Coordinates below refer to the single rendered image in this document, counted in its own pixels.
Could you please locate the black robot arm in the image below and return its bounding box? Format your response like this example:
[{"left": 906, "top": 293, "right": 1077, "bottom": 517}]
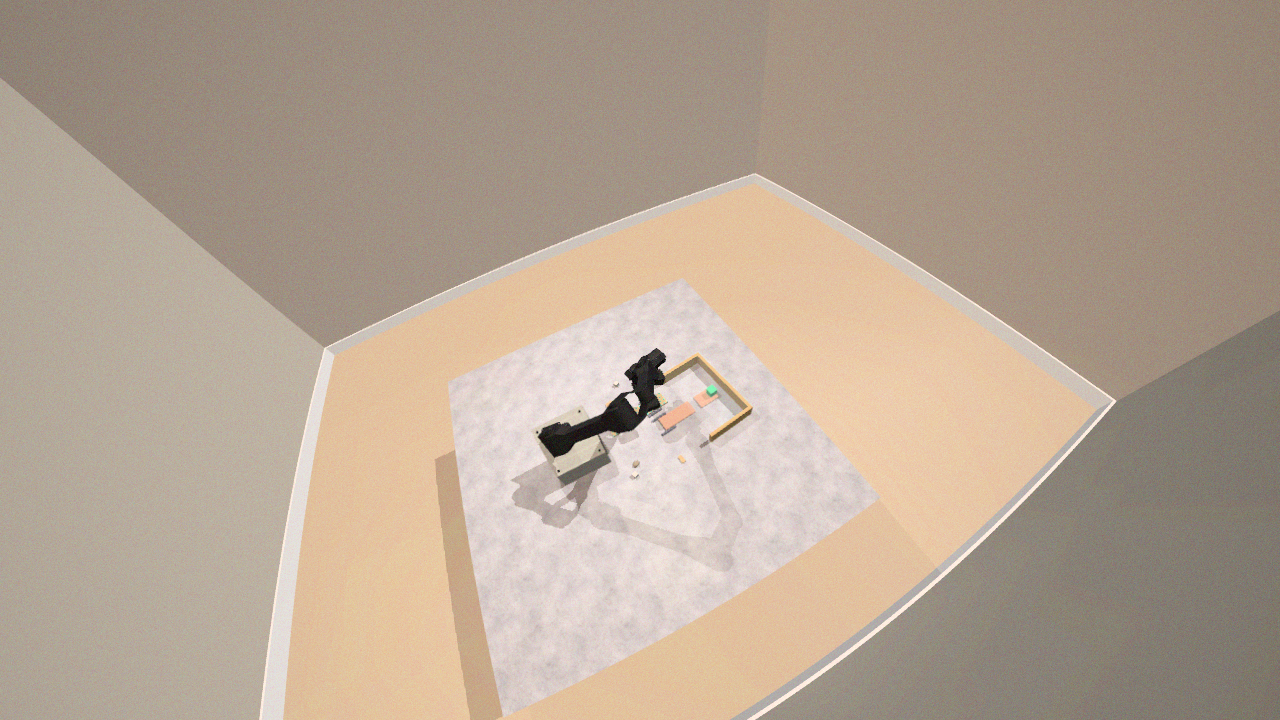
[{"left": 538, "top": 348, "right": 666, "bottom": 457}]

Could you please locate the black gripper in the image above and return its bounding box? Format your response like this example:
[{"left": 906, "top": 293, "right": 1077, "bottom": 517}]
[{"left": 631, "top": 380, "right": 660, "bottom": 413}]

